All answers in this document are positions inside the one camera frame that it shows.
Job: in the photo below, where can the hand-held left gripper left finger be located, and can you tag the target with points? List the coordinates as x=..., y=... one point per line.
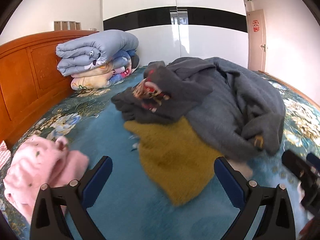
x=98, y=180

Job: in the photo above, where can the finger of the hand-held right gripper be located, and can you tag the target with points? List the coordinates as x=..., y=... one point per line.
x=295, y=165
x=314, y=163

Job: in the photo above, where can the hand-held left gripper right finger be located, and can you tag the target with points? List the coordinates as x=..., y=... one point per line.
x=227, y=180

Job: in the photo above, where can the pink fleece garment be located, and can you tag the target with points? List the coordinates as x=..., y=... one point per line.
x=37, y=165

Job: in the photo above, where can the dark grey printed pants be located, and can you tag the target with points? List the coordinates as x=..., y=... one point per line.
x=175, y=85

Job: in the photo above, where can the teal floral bed blanket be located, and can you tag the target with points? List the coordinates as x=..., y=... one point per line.
x=120, y=135

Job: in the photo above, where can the mustard yellow garment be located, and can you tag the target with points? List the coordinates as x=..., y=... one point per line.
x=175, y=162

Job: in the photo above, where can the grey-blue hoodie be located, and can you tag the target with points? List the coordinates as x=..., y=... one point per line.
x=237, y=100

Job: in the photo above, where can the pink zigzag pillow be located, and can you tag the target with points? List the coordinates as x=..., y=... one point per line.
x=3, y=155

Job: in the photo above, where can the folded floral quilt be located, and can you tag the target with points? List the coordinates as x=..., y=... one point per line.
x=100, y=76

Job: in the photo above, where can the pale pink door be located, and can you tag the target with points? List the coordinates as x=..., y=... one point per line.
x=255, y=50

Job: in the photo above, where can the dark folded cloth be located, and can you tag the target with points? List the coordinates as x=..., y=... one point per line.
x=135, y=62

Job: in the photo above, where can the wooden bed headboard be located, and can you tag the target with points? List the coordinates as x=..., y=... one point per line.
x=30, y=75

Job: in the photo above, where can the folded light blue quilt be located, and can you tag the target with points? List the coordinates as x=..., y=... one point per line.
x=100, y=45

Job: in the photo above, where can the white and black wardrobe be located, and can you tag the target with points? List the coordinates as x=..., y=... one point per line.
x=200, y=40

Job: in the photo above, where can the red door decoration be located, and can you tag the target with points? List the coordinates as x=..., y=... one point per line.
x=256, y=26

